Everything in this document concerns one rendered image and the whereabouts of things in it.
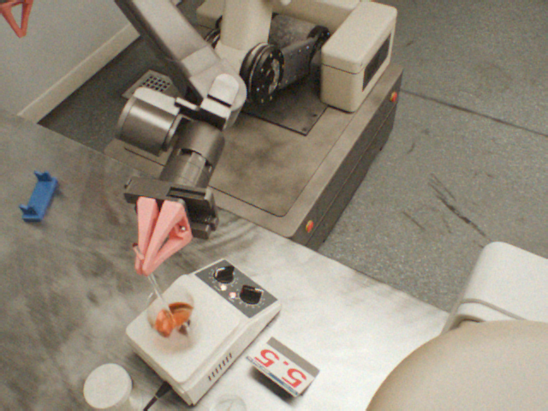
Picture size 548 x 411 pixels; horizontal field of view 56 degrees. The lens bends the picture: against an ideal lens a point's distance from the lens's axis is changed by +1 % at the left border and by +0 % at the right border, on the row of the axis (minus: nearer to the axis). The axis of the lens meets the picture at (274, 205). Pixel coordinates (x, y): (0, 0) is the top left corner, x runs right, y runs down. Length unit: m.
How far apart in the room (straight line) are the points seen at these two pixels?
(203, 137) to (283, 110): 1.05
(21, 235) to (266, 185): 0.70
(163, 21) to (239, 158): 0.90
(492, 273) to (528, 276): 0.01
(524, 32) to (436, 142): 0.87
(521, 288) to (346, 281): 0.69
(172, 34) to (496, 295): 0.58
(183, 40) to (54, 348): 0.51
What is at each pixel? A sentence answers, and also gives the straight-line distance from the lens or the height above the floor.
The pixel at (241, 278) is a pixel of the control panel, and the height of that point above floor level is 0.79.
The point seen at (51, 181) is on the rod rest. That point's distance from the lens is 1.08.
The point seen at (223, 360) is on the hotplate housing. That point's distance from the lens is 0.76.
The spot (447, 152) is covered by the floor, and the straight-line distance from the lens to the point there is 2.12.
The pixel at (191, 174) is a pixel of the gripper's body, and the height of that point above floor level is 1.06.
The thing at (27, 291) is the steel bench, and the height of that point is 0.75.
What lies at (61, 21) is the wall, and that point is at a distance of 2.45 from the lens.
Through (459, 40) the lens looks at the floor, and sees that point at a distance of 2.68.
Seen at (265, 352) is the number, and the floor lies 0.77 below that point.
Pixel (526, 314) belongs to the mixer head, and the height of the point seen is 1.35.
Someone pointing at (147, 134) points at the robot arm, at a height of 1.07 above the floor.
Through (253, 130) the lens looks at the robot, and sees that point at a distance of 1.63.
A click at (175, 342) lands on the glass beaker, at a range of 0.70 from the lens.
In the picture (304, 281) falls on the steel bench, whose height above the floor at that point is 0.75.
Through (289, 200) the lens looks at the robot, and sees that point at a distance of 1.44.
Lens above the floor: 1.50
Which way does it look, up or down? 53 degrees down
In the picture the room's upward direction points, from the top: 5 degrees counter-clockwise
